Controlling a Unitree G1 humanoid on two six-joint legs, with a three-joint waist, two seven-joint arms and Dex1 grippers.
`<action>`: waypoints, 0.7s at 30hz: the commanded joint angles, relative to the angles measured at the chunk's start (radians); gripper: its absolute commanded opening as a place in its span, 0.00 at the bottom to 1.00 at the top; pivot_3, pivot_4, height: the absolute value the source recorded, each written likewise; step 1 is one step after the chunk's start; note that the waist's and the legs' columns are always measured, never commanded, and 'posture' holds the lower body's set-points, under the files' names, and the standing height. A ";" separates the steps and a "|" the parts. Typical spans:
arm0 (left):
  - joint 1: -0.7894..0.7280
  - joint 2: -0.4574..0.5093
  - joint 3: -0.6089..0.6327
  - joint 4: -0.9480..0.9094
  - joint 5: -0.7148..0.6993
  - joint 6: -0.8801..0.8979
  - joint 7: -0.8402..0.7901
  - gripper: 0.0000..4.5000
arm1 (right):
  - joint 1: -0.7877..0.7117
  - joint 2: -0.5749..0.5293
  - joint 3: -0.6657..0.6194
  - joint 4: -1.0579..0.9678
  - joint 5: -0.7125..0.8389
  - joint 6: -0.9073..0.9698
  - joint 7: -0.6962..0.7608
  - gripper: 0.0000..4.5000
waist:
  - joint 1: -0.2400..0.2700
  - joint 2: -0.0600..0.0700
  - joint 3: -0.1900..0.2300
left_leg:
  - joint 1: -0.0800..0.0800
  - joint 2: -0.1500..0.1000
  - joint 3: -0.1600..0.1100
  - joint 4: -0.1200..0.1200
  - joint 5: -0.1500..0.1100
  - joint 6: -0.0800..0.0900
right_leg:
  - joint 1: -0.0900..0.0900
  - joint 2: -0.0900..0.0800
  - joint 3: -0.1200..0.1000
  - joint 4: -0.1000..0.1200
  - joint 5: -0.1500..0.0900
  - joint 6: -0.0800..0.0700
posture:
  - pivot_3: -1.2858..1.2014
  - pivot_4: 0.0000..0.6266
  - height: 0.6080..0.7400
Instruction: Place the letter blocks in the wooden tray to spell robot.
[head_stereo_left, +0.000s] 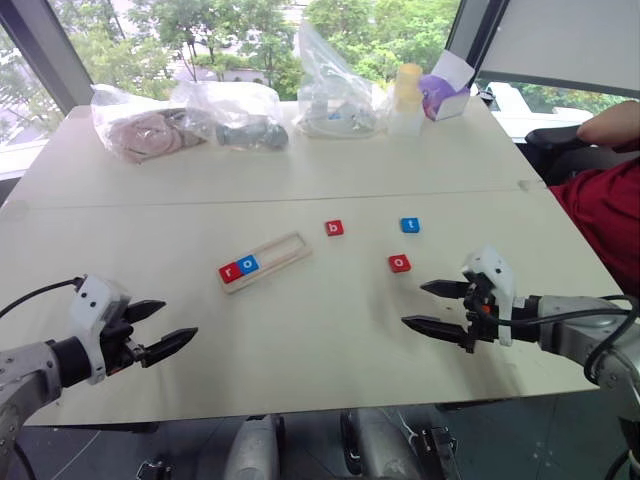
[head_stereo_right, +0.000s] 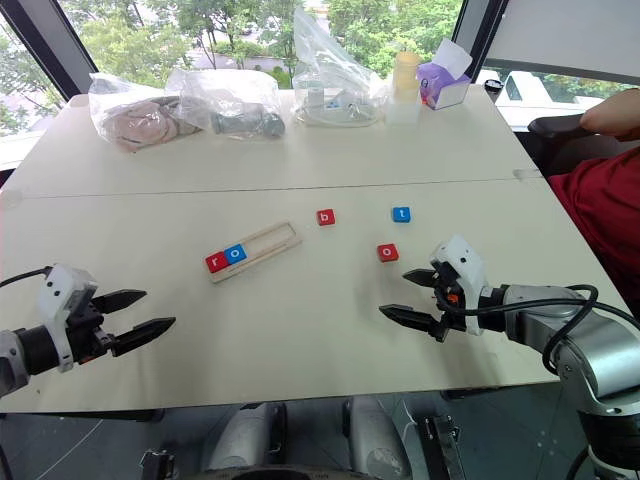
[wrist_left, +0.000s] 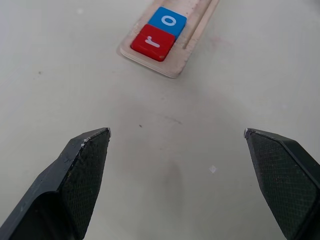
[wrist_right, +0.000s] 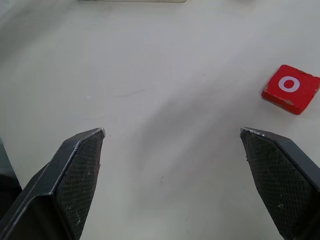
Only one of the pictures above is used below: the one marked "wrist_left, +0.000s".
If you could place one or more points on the blue letter tile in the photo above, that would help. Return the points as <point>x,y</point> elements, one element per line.
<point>168,21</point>

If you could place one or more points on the red letter tile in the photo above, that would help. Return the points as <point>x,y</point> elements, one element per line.
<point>153,43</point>

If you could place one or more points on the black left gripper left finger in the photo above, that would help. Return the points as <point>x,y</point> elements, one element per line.
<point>75,180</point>

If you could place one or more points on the wooden tile rack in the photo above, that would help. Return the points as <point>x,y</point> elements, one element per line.
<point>190,37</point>

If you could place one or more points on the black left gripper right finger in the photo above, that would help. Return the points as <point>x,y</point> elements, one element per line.
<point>285,180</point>

